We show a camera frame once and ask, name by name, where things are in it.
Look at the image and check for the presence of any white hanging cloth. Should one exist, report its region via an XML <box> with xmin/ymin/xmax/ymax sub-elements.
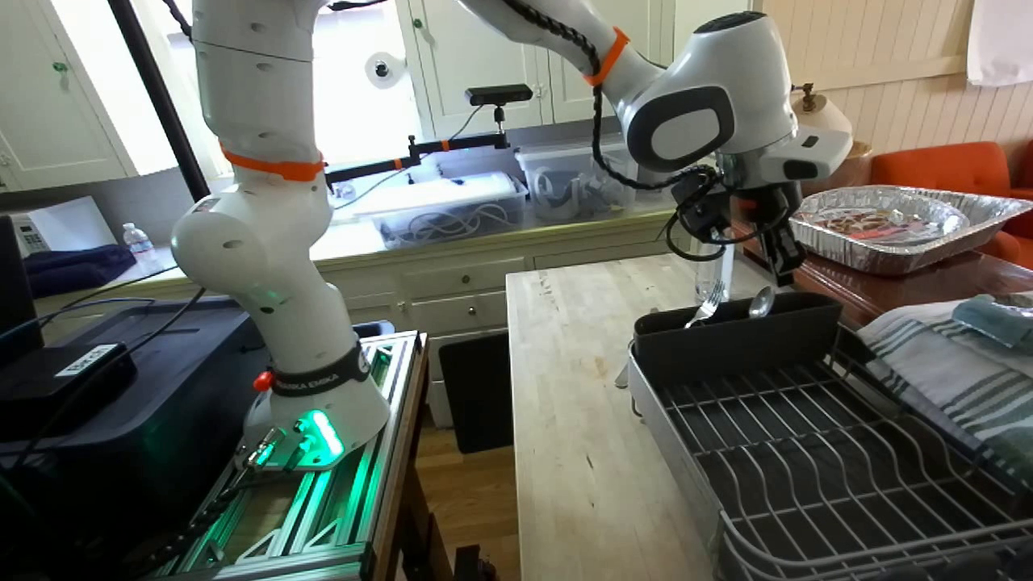
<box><xmin>962</xmin><ymin>0</ymin><xmax>1033</xmax><ymax>91</ymax></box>

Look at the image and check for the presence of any black exterior camera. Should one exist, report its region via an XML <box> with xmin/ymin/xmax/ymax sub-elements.
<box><xmin>463</xmin><ymin>80</ymin><xmax>535</xmax><ymax>114</ymax></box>

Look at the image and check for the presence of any orange sofa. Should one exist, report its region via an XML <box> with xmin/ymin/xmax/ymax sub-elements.
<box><xmin>861</xmin><ymin>134</ymin><xmax>1033</xmax><ymax>271</ymax></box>

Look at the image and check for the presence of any dark brown wooden table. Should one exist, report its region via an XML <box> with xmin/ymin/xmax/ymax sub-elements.
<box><xmin>739</xmin><ymin>234</ymin><xmax>1033</xmax><ymax>329</ymax></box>

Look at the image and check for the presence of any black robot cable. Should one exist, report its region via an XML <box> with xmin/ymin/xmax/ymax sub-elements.
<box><xmin>495</xmin><ymin>0</ymin><xmax>755</xmax><ymax>263</ymax></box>

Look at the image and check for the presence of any brass table lamp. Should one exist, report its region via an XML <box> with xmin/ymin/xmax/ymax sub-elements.
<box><xmin>788</xmin><ymin>80</ymin><xmax>834</xmax><ymax>119</ymax></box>

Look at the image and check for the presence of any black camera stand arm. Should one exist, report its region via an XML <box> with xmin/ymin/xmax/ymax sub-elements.
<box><xmin>319</xmin><ymin>102</ymin><xmax>516</xmax><ymax>186</ymax></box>

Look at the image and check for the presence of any black monitor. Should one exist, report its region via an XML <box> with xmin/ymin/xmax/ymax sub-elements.
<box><xmin>0</xmin><ymin>211</ymin><xmax>49</xmax><ymax>370</ymax></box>

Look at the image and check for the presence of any dark grey cutlery caddy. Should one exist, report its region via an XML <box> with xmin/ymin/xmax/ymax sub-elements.
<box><xmin>629</xmin><ymin>289</ymin><xmax>845</xmax><ymax>392</ymax></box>

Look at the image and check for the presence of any clear plastic storage bin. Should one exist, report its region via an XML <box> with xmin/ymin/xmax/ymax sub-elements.
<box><xmin>368</xmin><ymin>144</ymin><xmax>650</xmax><ymax>247</ymax></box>

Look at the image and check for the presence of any green lit robot base platform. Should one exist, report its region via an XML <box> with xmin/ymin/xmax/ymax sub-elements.
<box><xmin>159</xmin><ymin>325</ymin><xmax>427</xmax><ymax>581</ymax></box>

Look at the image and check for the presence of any aluminium foil tray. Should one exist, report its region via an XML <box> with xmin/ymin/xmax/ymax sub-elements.
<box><xmin>785</xmin><ymin>180</ymin><xmax>1033</xmax><ymax>279</ymax></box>

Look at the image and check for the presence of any dark blue cloth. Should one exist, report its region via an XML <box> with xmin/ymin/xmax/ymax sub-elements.
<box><xmin>21</xmin><ymin>241</ymin><xmax>140</xmax><ymax>299</ymax></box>

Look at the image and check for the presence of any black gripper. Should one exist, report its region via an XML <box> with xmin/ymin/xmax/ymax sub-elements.
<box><xmin>731</xmin><ymin>170</ymin><xmax>807</xmax><ymax>289</ymax></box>

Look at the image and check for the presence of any black slanted pole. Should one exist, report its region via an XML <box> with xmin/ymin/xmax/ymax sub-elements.
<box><xmin>103</xmin><ymin>0</ymin><xmax>212</xmax><ymax>207</ymax></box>

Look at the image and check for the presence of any black controller box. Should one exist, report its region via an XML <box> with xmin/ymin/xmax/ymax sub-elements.
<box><xmin>0</xmin><ymin>298</ymin><xmax>276</xmax><ymax>560</ymax></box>

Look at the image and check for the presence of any wire dish drying rack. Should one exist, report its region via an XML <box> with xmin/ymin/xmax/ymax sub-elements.
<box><xmin>614</xmin><ymin>319</ymin><xmax>1033</xmax><ymax>581</ymax></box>

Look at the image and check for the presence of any light blue packet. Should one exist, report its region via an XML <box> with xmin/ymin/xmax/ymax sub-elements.
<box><xmin>951</xmin><ymin>289</ymin><xmax>1033</xmax><ymax>355</ymax></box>

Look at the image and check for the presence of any white paper roll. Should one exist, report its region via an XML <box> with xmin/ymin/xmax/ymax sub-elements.
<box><xmin>361</xmin><ymin>47</ymin><xmax>411</xmax><ymax>92</ymax></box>

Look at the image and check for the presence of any green striped dish towel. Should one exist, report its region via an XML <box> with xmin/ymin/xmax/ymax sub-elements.
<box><xmin>856</xmin><ymin>298</ymin><xmax>1033</xmax><ymax>490</ymax></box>

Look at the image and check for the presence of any silver fork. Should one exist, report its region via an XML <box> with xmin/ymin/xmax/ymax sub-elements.
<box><xmin>681</xmin><ymin>295</ymin><xmax>724</xmax><ymax>331</ymax></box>

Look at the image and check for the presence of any small water bottle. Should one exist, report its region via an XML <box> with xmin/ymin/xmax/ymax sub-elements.
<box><xmin>118</xmin><ymin>219</ymin><xmax>156</xmax><ymax>263</ymax></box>

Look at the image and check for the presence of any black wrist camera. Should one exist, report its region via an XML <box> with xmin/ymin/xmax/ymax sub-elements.
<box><xmin>670</xmin><ymin>160</ymin><xmax>739</xmax><ymax>247</ymax></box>

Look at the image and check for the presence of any black flat device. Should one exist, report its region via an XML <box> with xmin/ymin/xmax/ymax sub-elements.
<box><xmin>0</xmin><ymin>340</ymin><xmax>140</xmax><ymax>442</ymax></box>

